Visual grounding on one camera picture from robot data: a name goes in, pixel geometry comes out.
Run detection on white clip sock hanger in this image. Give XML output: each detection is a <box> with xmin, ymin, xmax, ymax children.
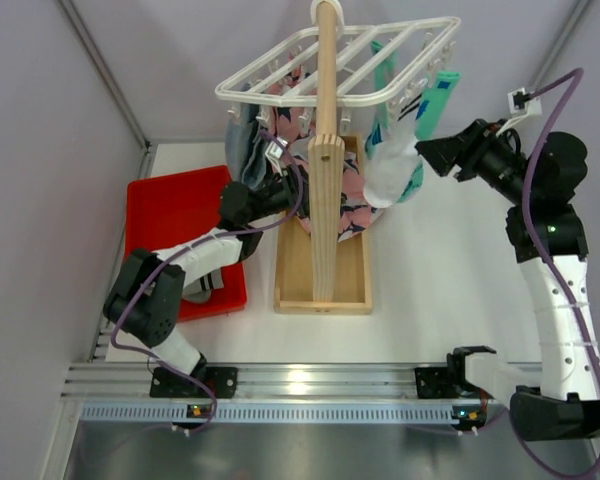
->
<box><xmin>215</xmin><ymin>2</ymin><xmax>461</xmax><ymax>134</ymax></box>

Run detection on grey sock black stripes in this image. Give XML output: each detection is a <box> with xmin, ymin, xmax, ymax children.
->
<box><xmin>182</xmin><ymin>270</ymin><xmax>224</xmax><ymax>304</ymax></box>

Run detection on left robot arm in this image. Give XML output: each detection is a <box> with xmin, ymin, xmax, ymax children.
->
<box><xmin>102</xmin><ymin>164</ymin><xmax>308</xmax><ymax>389</ymax></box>

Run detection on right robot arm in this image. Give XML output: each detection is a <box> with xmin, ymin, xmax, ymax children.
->
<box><xmin>415</xmin><ymin>119</ymin><xmax>600</xmax><ymax>442</ymax></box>

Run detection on blue grey sock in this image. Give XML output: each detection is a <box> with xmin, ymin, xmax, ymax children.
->
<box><xmin>225</xmin><ymin>104</ymin><xmax>272</xmax><ymax>189</ymax></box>

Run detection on pink patterned sock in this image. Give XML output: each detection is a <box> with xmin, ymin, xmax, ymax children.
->
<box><xmin>267</xmin><ymin>67</ymin><xmax>316</xmax><ymax>236</ymax></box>
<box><xmin>338</xmin><ymin>152</ymin><xmax>385</xmax><ymax>242</ymax></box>

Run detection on wooden stand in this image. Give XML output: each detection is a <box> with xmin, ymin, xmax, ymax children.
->
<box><xmin>273</xmin><ymin>1</ymin><xmax>373</xmax><ymax>315</ymax></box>

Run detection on teal patterned sock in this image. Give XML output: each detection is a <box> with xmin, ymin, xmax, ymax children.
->
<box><xmin>364</xmin><ymin>52</ymin><xmax>396</xmax><ymax>160</ymax></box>

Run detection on red plastic tray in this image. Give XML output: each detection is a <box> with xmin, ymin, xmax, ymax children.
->
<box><xmin>124</xmin><ymin>165</ymin><xmax>247</xmax><ymax>323</ymax></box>

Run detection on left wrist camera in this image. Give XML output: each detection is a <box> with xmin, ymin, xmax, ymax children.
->
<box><xmin>265</xmin><ymin>138</ymin><xmax>287</xmax><ymax>173</ymax></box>

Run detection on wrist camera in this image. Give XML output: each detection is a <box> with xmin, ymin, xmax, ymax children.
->
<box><xmin>265</xmin><ymin>138</ymin><xmax>287</xmax><ymax>173</ymax></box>
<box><xmin>496</xmin><ymin>88</ymin><xmax>542</xmax><ymax>136</ymax></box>

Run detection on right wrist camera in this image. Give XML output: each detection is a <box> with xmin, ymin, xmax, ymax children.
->
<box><xmin>496</xmin><ymin>88</ymin><xmax>542</xmax><ymax>136</ymax></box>

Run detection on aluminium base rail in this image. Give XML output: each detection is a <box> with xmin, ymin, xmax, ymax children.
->
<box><xmin>61</xmin><ymin>363</ymin><xmax>500</xmax><ymax>428</ymax></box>

